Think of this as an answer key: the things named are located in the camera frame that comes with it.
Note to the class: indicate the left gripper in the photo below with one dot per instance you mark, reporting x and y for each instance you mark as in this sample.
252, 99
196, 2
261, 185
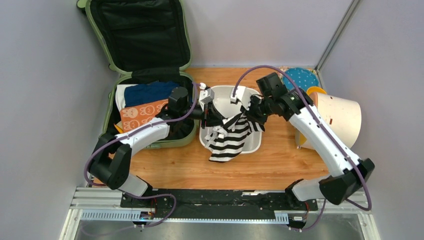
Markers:
213, 118

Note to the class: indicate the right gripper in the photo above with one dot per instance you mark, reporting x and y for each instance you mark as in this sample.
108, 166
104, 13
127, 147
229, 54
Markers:
250, 113

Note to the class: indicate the white plastic tub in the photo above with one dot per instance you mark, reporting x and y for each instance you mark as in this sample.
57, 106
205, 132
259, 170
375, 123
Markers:
222, 103

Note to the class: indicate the black white striped shirt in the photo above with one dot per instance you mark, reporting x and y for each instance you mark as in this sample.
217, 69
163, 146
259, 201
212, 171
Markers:
226, 141

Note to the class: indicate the green hard-shell suitcase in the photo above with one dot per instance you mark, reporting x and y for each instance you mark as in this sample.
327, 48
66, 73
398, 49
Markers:
145, 41

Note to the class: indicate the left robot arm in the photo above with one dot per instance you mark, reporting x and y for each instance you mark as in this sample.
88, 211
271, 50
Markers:
111, 159

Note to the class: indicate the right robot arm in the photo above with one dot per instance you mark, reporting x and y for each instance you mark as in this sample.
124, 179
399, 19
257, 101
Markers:
347, 171

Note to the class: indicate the floral placemat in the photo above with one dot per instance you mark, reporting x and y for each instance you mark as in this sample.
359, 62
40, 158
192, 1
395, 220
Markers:
282, 69

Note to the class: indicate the blue dotted plate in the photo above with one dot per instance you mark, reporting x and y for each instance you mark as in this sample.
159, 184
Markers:
304, 78

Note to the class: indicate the yellow bowl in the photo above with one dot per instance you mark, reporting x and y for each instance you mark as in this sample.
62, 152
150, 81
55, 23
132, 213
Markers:
316, 90

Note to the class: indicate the dark blue garment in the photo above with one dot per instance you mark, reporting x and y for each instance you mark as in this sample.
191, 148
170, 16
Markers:
148, 93

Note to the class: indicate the orange bunny print cloth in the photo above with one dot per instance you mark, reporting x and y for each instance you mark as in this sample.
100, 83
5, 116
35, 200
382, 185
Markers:
136, 116

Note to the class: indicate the cream cylindrical container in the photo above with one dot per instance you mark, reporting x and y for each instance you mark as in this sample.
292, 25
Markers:
343, 116

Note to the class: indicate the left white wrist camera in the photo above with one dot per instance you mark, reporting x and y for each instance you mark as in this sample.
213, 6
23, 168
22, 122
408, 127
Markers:
206, 94

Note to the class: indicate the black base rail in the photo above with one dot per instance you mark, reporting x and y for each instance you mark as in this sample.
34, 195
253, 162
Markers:
217, 204

